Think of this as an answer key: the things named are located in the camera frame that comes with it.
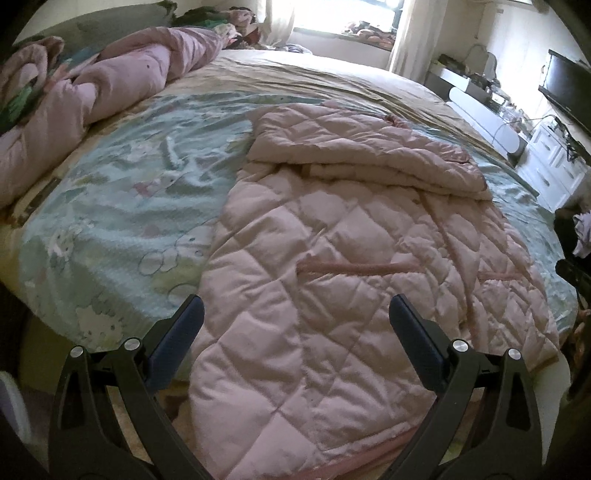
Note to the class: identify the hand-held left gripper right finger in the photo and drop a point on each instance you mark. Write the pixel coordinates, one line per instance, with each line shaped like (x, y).
(415, 341)

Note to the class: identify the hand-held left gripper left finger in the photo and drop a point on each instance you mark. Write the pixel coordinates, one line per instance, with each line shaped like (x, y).
(175, 339)

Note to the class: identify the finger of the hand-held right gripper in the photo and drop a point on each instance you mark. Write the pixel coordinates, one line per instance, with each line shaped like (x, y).
(575, 277)

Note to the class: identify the pink quilted jacket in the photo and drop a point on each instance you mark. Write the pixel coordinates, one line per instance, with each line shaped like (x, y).
(346, 277)

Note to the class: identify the clothes on window sill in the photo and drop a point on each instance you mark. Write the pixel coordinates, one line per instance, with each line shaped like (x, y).
(369, 37)

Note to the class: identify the small clothes heap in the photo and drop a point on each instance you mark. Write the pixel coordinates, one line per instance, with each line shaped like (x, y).
(295, 48)

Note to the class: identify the pile of clothes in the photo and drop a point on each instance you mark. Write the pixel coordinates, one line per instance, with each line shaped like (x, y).
(207, 23)

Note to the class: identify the white crumpled cloth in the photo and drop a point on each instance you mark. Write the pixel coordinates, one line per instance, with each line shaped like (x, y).
(584, 233)

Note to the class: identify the dark chair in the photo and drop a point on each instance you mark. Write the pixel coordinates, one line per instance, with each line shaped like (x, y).
(563, 230)

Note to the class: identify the white dresser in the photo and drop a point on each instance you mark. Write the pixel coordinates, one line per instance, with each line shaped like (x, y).
(549, 166)

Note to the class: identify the round bed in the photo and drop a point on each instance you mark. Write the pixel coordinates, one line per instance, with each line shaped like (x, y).
(115, 230)

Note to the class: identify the white plastic object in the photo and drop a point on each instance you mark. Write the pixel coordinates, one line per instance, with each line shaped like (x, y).
(11, 406)

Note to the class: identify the cluster of cosmetic bottles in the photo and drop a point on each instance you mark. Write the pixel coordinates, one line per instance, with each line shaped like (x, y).
(505, 104)

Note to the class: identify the white vanity desk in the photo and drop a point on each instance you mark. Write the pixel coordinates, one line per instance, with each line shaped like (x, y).
(480, 115)

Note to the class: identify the black television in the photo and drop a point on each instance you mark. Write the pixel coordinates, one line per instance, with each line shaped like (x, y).
(570, 87)

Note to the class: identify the vanity mirror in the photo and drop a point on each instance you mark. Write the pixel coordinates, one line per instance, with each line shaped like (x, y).
(480, 60)

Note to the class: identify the pink duvet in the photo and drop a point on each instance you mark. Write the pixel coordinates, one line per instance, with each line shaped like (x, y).
(115, 78)

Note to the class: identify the beige bed sheet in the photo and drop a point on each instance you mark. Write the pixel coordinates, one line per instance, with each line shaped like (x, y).
(323, 78)

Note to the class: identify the green floral quilt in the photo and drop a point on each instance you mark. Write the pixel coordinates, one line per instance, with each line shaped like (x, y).
(14, 106)

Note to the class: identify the white curtain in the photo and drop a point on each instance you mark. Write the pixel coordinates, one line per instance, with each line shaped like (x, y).
(277, 23)
(408, 41)

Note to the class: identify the window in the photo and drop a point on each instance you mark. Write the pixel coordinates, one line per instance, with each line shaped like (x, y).
(346, 11)

